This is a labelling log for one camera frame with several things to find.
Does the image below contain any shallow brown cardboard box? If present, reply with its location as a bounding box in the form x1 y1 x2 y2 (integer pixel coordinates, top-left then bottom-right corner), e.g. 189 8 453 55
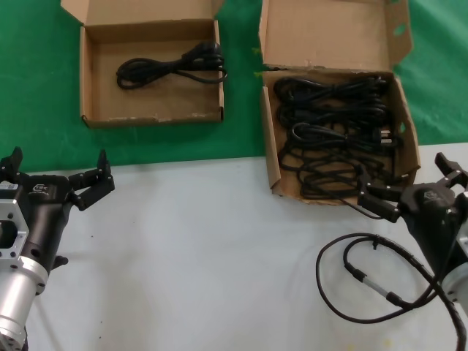
60 0 226 129

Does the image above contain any black power cable with plug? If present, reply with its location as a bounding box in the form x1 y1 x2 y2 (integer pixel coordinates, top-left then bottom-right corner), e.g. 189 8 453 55
292 122 405 149

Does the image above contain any torn brown cardboard box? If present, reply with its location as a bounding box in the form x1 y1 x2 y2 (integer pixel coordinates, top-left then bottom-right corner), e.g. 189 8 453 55
257 0 421 206

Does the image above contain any silver left wrist bracket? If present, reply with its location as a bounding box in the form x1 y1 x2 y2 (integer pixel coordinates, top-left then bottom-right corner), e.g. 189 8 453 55
0 198 31 272

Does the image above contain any robot cable with silver connector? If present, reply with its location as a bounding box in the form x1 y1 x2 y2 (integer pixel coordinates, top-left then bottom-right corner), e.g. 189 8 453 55
316 233 468 351

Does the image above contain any green cloth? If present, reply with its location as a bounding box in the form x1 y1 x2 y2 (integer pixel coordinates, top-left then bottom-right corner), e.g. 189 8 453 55
0 0 468 173

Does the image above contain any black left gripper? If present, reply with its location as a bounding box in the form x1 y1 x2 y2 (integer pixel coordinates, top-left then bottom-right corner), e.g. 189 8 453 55
0 146 117 271

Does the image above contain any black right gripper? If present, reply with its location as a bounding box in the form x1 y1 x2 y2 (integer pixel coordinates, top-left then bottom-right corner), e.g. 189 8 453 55
357 152 468 283

